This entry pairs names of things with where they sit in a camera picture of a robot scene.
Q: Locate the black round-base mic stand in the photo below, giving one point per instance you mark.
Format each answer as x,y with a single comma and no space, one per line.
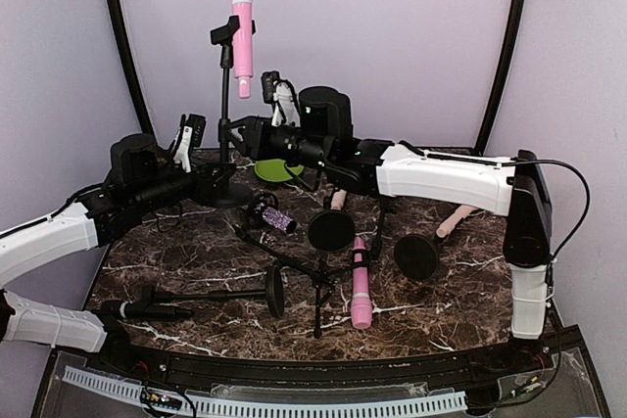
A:
229,195

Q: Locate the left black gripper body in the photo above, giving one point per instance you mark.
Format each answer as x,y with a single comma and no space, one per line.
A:
201,192

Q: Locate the beige microphone right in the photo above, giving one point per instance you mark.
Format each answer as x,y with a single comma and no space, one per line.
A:
451,222

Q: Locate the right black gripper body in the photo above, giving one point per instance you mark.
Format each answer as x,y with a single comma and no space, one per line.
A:
264,149

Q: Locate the pink microphone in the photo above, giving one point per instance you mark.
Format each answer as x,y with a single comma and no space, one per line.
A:
243,46
361,306

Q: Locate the black microphone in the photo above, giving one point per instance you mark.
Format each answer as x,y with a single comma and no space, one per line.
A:
145,311

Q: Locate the black frame post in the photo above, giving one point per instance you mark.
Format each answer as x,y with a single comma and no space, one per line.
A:
497,91
128,66

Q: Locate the green plate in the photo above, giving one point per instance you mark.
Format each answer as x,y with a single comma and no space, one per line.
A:
275,171

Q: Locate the white cable duct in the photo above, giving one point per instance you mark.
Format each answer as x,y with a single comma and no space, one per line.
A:
244,401

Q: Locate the black empty mic stand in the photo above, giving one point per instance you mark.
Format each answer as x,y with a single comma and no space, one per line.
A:
386,206

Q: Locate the black stand holding beige mic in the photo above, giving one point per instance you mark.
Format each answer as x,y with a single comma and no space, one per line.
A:
331,231

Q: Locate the pink microphone front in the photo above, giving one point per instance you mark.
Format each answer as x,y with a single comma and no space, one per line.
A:
361,306

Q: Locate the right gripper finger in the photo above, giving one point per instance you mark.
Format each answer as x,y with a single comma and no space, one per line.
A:
243,139
247,123

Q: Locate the right black frame post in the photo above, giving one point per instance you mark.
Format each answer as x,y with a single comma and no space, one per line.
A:
497,91

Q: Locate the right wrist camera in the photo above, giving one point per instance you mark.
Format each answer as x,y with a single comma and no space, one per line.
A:
280,94

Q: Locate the black tripod mic stand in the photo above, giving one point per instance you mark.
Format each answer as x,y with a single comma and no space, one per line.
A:
324,286

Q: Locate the purple glitter microphone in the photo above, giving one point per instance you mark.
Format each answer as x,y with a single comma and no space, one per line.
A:
263,211

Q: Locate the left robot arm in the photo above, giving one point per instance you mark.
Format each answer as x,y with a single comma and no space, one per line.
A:
143,178

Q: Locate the black stand front left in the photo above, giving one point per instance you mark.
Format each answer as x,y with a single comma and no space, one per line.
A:
272,293

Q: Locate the left black frame post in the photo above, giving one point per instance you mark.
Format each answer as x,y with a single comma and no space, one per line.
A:
128,66

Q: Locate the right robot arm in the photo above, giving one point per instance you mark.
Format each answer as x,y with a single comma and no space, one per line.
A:
510,187

